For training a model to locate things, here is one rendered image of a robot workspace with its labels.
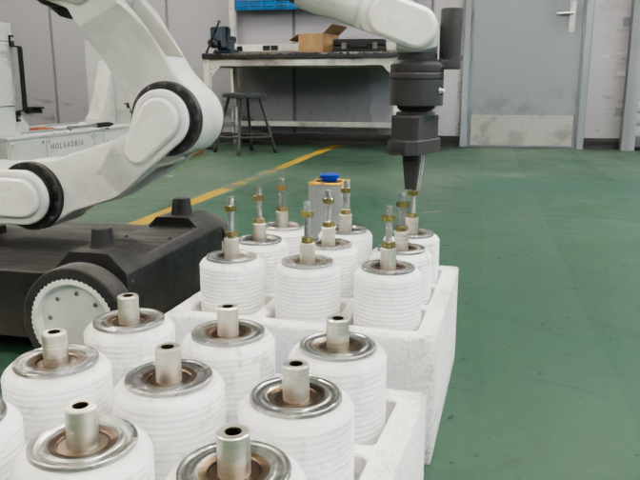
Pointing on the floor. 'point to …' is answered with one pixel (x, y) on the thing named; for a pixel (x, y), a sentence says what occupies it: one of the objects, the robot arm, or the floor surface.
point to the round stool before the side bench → (248, 121)
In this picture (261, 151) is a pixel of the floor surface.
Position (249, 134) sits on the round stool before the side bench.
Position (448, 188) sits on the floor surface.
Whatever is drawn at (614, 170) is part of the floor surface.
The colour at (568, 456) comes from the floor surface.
